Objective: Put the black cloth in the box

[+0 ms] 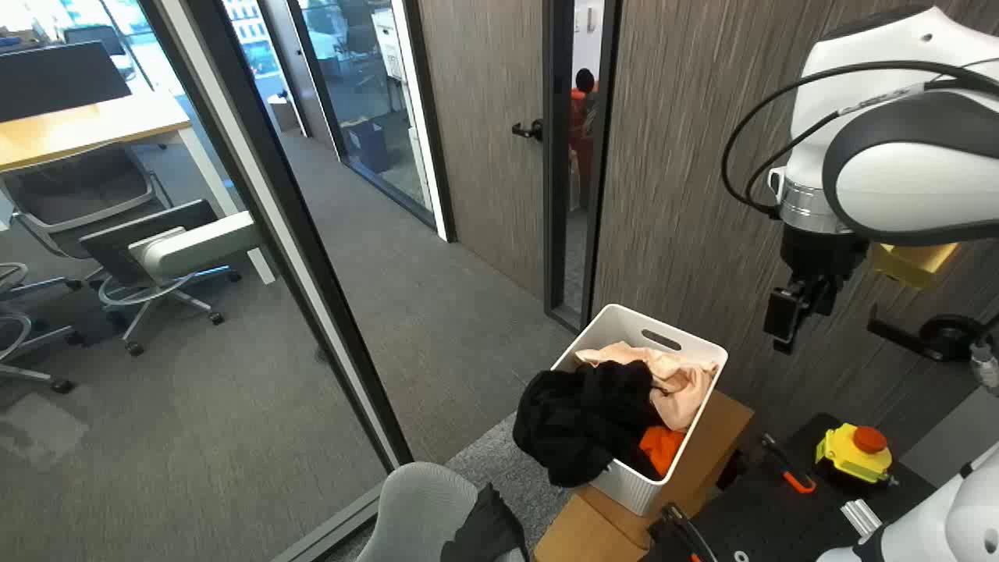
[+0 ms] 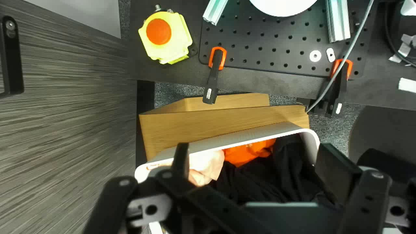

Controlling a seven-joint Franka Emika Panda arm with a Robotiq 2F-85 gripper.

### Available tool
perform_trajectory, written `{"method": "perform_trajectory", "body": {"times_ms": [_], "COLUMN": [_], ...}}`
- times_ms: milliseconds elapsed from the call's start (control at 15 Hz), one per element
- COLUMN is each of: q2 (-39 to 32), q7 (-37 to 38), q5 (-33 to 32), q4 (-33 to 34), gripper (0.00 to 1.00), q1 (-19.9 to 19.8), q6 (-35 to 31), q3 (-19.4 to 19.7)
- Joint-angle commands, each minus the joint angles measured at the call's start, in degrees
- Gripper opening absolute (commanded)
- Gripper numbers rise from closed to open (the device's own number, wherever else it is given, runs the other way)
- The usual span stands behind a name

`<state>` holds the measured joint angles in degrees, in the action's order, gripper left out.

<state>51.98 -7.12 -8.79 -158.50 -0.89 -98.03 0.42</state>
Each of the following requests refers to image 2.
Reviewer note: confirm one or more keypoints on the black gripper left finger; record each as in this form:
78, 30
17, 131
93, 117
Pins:
110, 203

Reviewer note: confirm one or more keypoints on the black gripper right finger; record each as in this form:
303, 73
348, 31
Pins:
365, 203

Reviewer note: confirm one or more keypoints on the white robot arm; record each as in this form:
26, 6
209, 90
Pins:
281, 6

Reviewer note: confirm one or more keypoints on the black cloth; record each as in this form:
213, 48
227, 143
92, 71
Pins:
268, 177

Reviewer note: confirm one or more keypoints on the peach cloth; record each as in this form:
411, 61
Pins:
205, 166

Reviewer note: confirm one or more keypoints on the orange cloth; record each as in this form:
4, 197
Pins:
247, 153

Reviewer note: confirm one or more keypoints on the gray plastic chair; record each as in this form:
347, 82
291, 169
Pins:
381, 130

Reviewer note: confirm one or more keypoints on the black orange spring clamp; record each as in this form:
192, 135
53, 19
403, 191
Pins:
212, 82
339, 86

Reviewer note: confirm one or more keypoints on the white paper label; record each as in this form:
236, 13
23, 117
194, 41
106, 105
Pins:
407, 84

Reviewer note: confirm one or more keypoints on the white plastic bin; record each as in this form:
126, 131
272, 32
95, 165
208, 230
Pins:
242, 136

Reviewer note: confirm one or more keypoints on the small white metal plate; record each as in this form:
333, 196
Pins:
330, 60

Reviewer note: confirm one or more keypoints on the white round washer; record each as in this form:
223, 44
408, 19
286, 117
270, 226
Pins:
311, 56

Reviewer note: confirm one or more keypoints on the black device with white labels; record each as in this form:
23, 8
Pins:
404, 45

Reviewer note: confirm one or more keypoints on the yellow emergency stop button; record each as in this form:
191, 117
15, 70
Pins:
157, 32

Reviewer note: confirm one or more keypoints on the aluminium extrusion bar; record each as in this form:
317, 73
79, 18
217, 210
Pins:
338, 21
214, 10

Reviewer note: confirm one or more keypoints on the black perforated board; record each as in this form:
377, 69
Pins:
268, 43

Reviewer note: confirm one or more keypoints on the white and black device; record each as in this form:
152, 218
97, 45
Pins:
409, 6

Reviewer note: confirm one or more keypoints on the black metal bracket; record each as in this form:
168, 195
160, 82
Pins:
13, 65

